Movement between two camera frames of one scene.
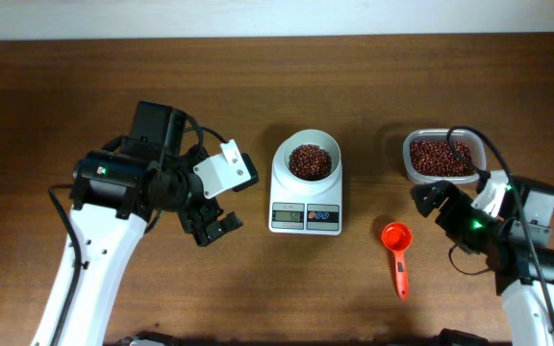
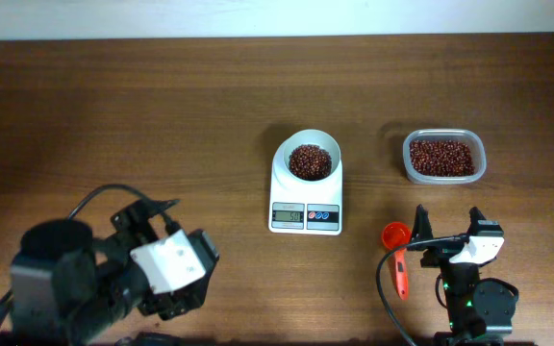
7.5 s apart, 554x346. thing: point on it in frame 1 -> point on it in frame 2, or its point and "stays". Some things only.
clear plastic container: x=427 y=156 stays
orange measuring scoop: x=396 y=236 stays
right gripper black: x=443 y=204 -> x=441 y=256
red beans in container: x=435 y=158 stays
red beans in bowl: x=310 y=162 stays
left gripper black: x=204 y=236 -> x=132 y=226
